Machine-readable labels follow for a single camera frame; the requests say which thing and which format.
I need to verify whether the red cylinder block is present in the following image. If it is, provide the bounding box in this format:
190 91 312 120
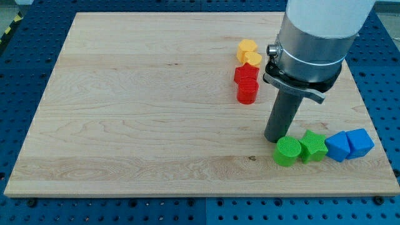
237 77 259 104

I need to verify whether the wooden board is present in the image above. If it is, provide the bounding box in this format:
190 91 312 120
4 12 399 198

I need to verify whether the red star block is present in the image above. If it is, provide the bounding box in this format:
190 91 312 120
234 63 259 84

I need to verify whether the yellow heart block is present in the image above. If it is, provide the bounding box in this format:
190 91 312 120
243 52 263 68

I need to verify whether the yellow hexagon block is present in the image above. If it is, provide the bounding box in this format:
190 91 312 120
236 39 258 63

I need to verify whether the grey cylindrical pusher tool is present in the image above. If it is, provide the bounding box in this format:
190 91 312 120
264 91 303 143

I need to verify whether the green cylinder block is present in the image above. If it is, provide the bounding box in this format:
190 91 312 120
272 136 302 167

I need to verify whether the green star block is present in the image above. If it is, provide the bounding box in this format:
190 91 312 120
299 130 328 164

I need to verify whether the blue triangular block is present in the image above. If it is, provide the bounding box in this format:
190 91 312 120
324 131 350 163

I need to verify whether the blue cube block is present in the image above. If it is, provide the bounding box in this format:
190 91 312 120
346 128 374 159

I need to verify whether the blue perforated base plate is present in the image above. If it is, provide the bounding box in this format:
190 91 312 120
1 1 399 224

